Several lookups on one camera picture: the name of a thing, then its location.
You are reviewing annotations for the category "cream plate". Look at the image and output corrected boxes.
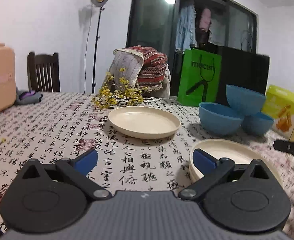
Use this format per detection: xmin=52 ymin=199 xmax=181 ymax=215
xmin=108 ymin=106 xmax=181 ymax=140
xmin=189 ymin=155 xmax=283 ymax=186
xmin=189 ymin=138 xmax=283 ymax=181

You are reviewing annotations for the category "calligraphy print tablecloth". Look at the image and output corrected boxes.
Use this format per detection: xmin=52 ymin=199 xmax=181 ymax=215
xmin=0 ymin=90 xmax=294 ymax=240

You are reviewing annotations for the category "yellow-green snack box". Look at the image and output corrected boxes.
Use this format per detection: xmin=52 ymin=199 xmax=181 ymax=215
xmin=261 ymin=85 xmax=294 ymax=139

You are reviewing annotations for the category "blue bowl right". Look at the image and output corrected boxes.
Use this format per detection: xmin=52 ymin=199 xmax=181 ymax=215
xmin=241 ymin=112 xmax=274 ymax=136

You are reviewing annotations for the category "blue bowl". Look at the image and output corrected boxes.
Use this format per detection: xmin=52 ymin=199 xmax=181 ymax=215
xmin=199 ymin=102 xmax=245 ymax=136
xmin=226 ymin=85 xmax=266 ymax=116
xmin=241 ymin=112 xmax=274 ymax=136

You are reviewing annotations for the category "blue bowl left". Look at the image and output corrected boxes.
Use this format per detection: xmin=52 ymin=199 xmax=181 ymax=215
xmin=199 ymin=102 xmax=245 ymax=136

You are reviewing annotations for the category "blue bowl top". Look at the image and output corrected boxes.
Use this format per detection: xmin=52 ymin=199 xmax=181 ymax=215
xmin=226 ymin=85 xmax=266 ymax=116

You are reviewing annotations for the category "yellow flower branch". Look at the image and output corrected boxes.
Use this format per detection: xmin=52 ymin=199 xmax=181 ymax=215
xmin=91 ymin=67 xmax=149 ymax=110

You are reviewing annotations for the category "grey purple cloth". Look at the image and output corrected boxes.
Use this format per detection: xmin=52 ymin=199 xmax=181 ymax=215
xmin=14 ymin=88 xmax=43 ymax=106

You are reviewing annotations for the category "black paper bag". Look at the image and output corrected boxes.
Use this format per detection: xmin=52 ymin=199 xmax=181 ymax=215
xmin=215 ymin=46 xmax=270 ymax=105

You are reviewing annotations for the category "green paper bag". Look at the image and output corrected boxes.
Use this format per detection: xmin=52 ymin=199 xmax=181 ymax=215
xmin=177 ymin=49 xmax=222 ymax=107

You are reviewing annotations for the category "dark wooden chair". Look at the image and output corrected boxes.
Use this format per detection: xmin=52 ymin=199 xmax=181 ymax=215
xmin=27 ymin=51 xmax=61 ymax=92

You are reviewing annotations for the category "pink small suitcase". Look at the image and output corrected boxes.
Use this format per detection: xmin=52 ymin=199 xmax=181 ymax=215
xmin=0 ymin=43 xmax=17 ymax=112

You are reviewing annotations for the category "patterned blanket on chair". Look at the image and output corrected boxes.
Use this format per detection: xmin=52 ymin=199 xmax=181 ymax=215
xmin=108 ymin=45 xmax=171 ymax=99

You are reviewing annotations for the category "hanging light blue shirt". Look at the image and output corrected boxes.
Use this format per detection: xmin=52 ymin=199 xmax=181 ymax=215
xmin=175 ymin=0 xmax=197 ymax=51

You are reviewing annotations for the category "hanging pink garment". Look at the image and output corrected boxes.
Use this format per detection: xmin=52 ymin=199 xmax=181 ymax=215
xmin=199 ymin=8 xmax=212 ymax=32

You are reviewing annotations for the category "dark framed glass door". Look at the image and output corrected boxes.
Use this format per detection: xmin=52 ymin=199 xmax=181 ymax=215
xmin=126 ymin=0 xmax=258 ymax=96

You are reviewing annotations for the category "studio light on stand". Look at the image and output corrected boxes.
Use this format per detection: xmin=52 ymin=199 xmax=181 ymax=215
xmin=90 ymin=0 xmax=108 ymax=94

